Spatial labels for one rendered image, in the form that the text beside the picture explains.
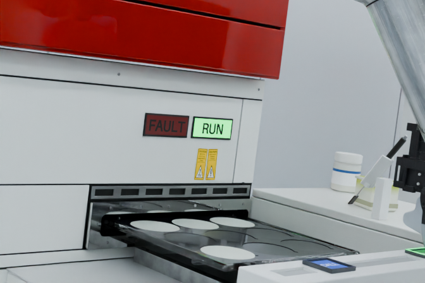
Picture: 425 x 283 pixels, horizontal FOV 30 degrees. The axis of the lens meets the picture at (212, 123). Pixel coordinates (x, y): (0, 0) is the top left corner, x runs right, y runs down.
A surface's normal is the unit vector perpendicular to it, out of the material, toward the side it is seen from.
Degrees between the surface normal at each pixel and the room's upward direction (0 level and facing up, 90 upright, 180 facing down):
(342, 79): 90
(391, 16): 106
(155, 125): 90
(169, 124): 90
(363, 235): 90
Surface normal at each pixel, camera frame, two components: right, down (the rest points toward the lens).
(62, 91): 0.66, 0.13
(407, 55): -0.67, 0.29
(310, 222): -0.74, -0.05
